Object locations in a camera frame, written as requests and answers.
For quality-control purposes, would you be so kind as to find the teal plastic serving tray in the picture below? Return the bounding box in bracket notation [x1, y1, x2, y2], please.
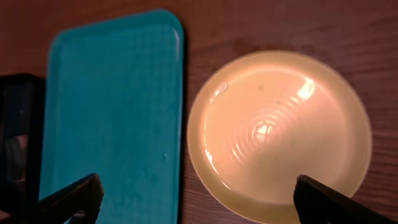
[39, 10, 184, 223]

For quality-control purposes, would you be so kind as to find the black plastic tray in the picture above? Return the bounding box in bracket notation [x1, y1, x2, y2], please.
[1, 73, 45, 214]

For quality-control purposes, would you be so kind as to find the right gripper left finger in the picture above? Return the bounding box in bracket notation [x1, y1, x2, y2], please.
[1, 174, 104, 224]

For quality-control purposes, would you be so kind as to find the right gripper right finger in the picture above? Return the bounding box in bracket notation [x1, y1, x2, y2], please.
[294, 175, 397, 224]

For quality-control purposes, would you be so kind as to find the yellow-green plate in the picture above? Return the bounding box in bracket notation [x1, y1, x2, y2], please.
[187, 50, 372, 223]

